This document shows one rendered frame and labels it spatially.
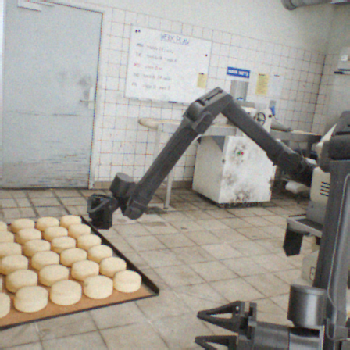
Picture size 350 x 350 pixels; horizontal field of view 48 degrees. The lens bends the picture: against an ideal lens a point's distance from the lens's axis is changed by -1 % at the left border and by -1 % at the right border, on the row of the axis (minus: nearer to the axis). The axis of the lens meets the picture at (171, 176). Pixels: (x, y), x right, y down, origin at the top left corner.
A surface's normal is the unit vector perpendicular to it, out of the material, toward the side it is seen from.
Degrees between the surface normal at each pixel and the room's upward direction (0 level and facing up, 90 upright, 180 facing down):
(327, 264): 66
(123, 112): 90
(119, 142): 90
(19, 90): 90
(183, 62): 90
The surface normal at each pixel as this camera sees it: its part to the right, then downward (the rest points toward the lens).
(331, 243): -0.67, -0.35
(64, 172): 0.47, 0.25
